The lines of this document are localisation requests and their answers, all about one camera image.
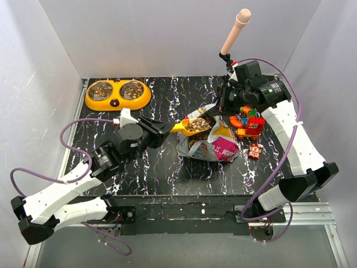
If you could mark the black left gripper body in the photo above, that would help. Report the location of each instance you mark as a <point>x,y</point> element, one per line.
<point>145,144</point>

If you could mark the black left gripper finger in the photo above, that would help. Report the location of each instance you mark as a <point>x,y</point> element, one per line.
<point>154,126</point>
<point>157,139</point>

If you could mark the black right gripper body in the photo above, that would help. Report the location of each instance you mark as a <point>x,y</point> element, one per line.
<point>233,97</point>

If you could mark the yellow plastic scoop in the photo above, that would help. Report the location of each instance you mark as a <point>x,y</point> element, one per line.
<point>191,126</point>

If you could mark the cat food bag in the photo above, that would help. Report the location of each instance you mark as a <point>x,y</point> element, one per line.
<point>216,144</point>

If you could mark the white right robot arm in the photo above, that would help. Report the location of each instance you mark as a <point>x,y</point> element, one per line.
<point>310,171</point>

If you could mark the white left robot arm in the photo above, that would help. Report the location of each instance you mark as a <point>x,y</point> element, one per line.
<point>51,209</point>

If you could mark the yellow double pet bowl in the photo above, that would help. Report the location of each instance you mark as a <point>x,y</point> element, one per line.
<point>112,96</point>

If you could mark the green toy brick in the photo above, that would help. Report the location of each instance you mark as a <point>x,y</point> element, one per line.
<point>252,113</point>

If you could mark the red toy brick vehicle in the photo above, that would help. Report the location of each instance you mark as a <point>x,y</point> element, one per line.
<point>250,127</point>

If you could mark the black microphone stand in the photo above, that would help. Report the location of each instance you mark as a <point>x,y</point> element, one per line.
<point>228,78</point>

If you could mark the red number toy block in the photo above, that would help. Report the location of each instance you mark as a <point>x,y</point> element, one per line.
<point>254,151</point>

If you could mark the pink microphone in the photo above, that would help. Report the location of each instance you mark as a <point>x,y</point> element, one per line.
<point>241,20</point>

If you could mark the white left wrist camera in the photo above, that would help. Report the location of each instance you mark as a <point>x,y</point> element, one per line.
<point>125,118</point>

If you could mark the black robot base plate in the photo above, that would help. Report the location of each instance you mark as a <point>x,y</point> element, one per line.
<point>177,214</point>

